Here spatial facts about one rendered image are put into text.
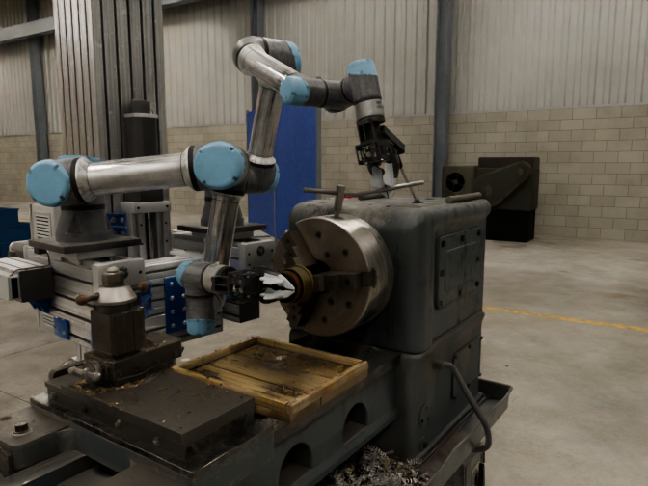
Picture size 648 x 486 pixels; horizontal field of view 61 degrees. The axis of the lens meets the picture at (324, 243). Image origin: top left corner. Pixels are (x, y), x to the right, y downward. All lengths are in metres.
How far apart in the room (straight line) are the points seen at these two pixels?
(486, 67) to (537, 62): 0.98
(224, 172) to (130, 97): 0.65
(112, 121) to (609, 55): 10.29
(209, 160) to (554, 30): 10.65
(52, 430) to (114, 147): 1.02
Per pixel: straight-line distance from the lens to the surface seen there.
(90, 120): 1.91
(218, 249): 1.55
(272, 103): 1.89
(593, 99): 11.41
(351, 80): 1.49
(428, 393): 1.66
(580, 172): 11.33
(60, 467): 1.10
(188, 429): 0.91
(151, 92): 1.97
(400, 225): 1.46
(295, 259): 1.37
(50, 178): 1.50
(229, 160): 1.37
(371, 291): 1.36
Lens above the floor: 1.37
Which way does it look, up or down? 8 degrees down
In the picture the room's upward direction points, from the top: straight up
